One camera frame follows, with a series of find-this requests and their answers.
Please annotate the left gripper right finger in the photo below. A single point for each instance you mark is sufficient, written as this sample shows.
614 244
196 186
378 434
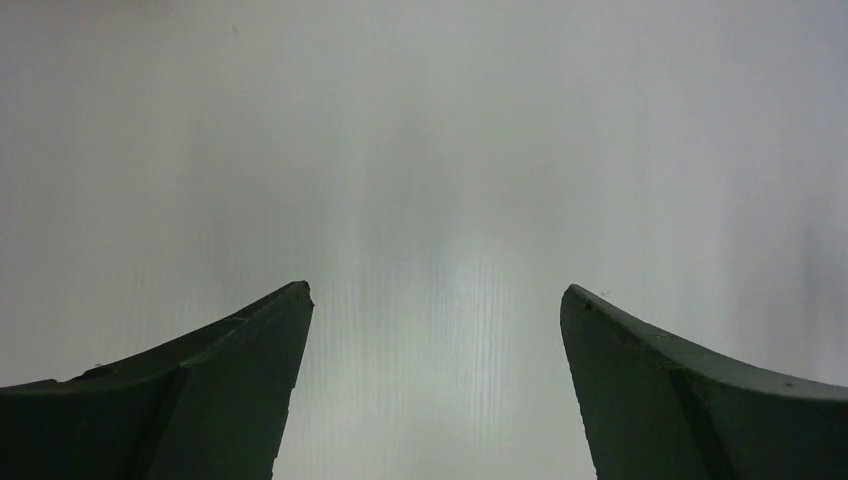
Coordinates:
657 406

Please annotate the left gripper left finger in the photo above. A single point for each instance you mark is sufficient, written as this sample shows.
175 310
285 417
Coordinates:
210 404

